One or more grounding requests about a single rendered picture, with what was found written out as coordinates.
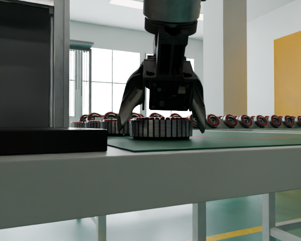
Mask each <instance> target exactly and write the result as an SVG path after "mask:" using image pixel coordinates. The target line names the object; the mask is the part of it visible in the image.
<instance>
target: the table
mask: <svg viewBox="0 0 301 241"><path fill-rule="evenodd" d="M95 117H103V119H102V120H111V119H113V120H114V119H118V113H115V112H111V111H110V112H107V113H105V114H104V115H102V114H100V113H97V112H93V113H90V114H88V115H87V114H83V115H82V116H81V117H80V119H79V122H86V121H93V120H95ZM137 117H147V116H144V115H142V114H140V113H135V112H133V113H132V115H131V116H130V118H129V119H130V120H132V119H131V118H137ZM148 117H155V118H156V117H159V118H161V117H164V116H163V115H161V114H159V113H155V112H153V113H151V114H150V115H149V116H148ZM169 117H182V116H181V115H180V114H178V113H172V114H171V115H170V116H169ZM92 118H93V119H92ZM108 118H109V119H108ZM164 118H165V117H164ZM187 118H189V119H190V120H193V128H194V129H193V130H199V129H198V127H197V125H196V122H195V120H196V119H195V118H194V117H193V116H192V114H191V115H189V116H187ZM84 119H85V120H84ZM210 119H211V120H210ZM219 119H223V122H224V124H225V125H226V126H227V127H229V128H217V127H218V126H219V125H220V120H219ZM228 119H229V120H228ZM237 119H238V121H239V123H240V125H241V126H242V127H244V128H234V127H236V126H237ZM251 119H254V122H255V124H256V125H257V126H258V127H260V128H249V127H251V126H252V120H251ZM266 119H267V120H269V123H270V124H271V126H272V127H274V128H265V127H266V126H267V125H268V122H267V120H266ZM281 120H282V122H283V124H284V125H285V126H286V127H287V128H278V127H280V126H281V125H282V123H281ZM294 120H295V122H296V124H297V125H298V126H299V127H300V128H291V127H293V126H294V125H295V122H294ZM214 123H215V124H214ZM206 124H207V125H208V126H209V127H211V128H212V129H205V130H207V131H252V130H267V129H301V116H297V117H294V116H289V115H286V116H284V117H283V116H276V115H272V116H265V117H264V116H262V115H257V116H251V117H250V116H248V115H245V114H243V115H240V116H233V115H231V114H227V115H224V116H216V115H214V114H208V115H206ZM91 219H92V220H93V222H94V223H95V225H96V241H106V234H107V216H106V215H104V216H98V217H91Z"/></svg>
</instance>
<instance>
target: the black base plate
mask: <svg viewBox="0 0 301 241"><path fill-rule="evenodd" d="M107 150H108V131H107V130H106V129H89V128H69V127H0V155H24V154H48V153H84V152H106V151H107Z"/></svg>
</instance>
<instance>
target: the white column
mask: <svg viewBox="0 0 301 241"><path fill-rule="evenodd" d="M203 52H204V104H205V112H206V115H208V114H214V115H216V116H224V115H227V114H231V115H233V116H240V115H243V114H245V115H247V0H206V1H203Z"/></svg>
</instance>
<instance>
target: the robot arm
mask: <svg viewBox="0 0 301 241"><path fill-rule="evenodd" d="M201 1H206V0H143V15H144V16H145V23H144V29H145V30H146V31H147V32H149V33H151V34H154V39H153V54H154V55H147V59H144V61H143V62H142V63H141V64H140V66H139V68H138V69H137V70H136V71H134V72H133V73H132V74H131V75H130V77H129V78H128V80H127V82H126V85H125V89H124V92H123V96H122V101H121V104H120V108H119V112H118V119H117V127H118V131H120V130H121V129H122V128H123V127H124V126H125V124H126V123H127V121H128V120H129V118H130V116H131V115H132V113H133V110H134V109H135V108H136V107H137V106H138V105H141V104H142V110H144V104H145V87H146V88H147V89H149V110H165V111H188V110H189V112H192V116H193V117H194V118H195V119H196V120H195V121H196V125H197V127H198V128H199V130H200V131H201V133H204V131H205V128H206V112H205V104H204V90H203V86H202V83H201V80H200V79H199V77H198V76H197V74H196V73H195V72H194V71H193V67H192V64H191V61H187V59H186V57H185V56H184V54H185V47H186V46H187V45H188V37H189V36H191V35H193V34H195V33H196V30H197V24H198V20H197V19H199V17H200V10H201V5H200V4H201Z"/></svg>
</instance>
